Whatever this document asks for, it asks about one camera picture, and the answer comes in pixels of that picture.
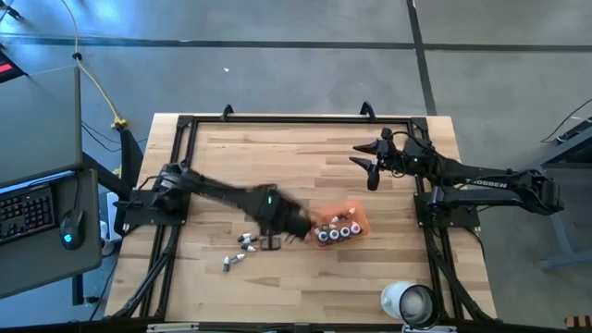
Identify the grey metal bracket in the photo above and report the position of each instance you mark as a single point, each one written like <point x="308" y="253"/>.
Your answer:
<point x="171" y="328"/>
<point x="444" y="329"/>

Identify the small teal food coloring bottle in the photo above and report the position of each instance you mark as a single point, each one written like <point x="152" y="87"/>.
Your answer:
<point x="334" y="219"/>

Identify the grey metal stand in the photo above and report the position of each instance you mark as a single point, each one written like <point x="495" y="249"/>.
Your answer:
<point x="555" y="236"/>

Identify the orange translucent plastic bin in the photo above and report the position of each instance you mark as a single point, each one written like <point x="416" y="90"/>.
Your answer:
<point x="363" y="217"/>

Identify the black aluminium table frame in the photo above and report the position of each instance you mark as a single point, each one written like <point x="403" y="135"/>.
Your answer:
<point x="300" y="119"/>

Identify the small maroon food coloring bottle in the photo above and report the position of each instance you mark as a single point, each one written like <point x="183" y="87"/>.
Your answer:
<point x="351" y="211"/>

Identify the black frame clamp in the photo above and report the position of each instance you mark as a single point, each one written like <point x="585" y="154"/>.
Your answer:
<point x="367" y="111"/>
<point x="226" y="112"/>

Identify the black backlit keyboard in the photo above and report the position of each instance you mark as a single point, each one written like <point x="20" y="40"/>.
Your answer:
<point x="28" y="213"/>

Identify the white cylindrical cup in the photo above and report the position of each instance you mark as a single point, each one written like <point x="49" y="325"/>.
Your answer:
<point x="393" y="298"/>

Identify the light grey desk surface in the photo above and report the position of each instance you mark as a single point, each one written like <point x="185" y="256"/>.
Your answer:
<point x="37" y="125"/>

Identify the black computer mouse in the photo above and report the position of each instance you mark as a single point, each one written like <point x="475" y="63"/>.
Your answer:
<point x="71" y="226"/>

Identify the striped black orange block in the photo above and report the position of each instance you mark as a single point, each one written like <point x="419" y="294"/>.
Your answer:
<point x="578" y="322"/>

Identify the black desk leg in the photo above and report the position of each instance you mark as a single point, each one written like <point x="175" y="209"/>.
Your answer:
<point x="131" y="162"/>

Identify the large blue food coloring bottle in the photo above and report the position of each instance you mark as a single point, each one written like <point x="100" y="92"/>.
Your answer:
<point x="322" y="236"/>

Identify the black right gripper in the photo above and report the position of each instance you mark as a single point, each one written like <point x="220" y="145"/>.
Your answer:
<point x="393" y="155"/>

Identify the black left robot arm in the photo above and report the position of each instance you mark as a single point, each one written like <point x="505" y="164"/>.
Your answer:
<point x="222" y="189"/>

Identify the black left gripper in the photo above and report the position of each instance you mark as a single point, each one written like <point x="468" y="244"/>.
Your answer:
<point x="296" y="222"/>

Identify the dark grey desk surface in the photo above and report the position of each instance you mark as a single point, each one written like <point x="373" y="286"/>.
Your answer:
<point x="46" y="273"/>

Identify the black device with red light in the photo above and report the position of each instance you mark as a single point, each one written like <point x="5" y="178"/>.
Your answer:
<point x="7" y="67"/>

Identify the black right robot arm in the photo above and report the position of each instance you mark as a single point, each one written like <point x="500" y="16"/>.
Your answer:
<point x="485" y="181"/>

